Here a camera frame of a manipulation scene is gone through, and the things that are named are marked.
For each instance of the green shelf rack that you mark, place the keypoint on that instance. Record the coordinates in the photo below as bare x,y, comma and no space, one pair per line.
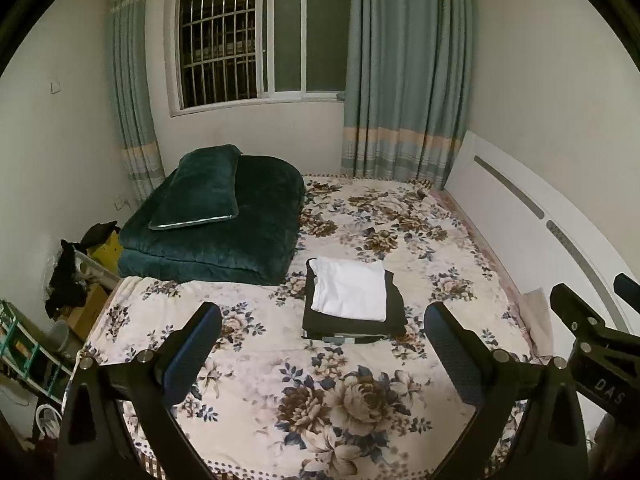
30,355

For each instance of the wall switch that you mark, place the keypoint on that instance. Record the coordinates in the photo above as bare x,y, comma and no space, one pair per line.
55,86

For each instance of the dark green quilt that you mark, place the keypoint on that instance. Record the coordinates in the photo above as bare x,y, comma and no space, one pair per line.
225,250

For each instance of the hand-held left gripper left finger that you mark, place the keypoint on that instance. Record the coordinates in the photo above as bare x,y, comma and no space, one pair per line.
187,360

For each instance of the dark green pillow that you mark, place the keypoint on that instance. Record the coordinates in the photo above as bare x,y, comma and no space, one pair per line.
195,190

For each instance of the floral bed blanket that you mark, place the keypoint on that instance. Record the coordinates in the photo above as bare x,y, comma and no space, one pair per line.
350,410

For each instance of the barred window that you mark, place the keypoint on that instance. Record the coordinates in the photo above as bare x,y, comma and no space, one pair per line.
250,45

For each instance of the small black cloth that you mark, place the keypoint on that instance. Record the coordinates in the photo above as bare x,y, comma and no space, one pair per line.
100,234

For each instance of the beige cloth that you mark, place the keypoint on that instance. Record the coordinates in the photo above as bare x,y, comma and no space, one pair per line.
536,320

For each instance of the cardboard box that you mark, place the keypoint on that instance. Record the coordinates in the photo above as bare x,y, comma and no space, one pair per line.
87,312

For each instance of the wall socket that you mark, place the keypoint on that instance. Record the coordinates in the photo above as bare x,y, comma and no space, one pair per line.
121,204

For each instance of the grey striped folded garment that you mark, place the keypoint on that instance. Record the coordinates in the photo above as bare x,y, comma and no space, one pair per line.
345,340

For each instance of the white headboard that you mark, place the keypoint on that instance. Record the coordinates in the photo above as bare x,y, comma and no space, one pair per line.
500,195

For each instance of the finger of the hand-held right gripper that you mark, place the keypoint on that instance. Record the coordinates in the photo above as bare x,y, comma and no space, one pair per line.
575,310
627,287

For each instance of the hanging black clothes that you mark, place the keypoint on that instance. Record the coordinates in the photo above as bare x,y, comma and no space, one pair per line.
65,280

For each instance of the stack of dark folded clothes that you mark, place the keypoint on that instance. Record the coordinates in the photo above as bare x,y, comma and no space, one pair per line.
395,310

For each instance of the white t-shirt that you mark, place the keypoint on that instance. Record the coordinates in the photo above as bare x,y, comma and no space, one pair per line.
350,287

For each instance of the grey bucket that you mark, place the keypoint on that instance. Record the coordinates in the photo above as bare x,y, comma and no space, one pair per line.
65,340

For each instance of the narrow blue-green curtain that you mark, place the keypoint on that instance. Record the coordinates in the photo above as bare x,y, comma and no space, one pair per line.
132,85

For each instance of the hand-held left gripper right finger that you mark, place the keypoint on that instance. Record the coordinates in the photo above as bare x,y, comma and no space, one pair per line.
452,360

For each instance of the white rack bar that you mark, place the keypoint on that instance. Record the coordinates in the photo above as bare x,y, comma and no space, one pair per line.
100,272

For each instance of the wide blue-green curtain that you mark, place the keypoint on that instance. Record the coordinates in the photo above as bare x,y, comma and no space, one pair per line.
405,85

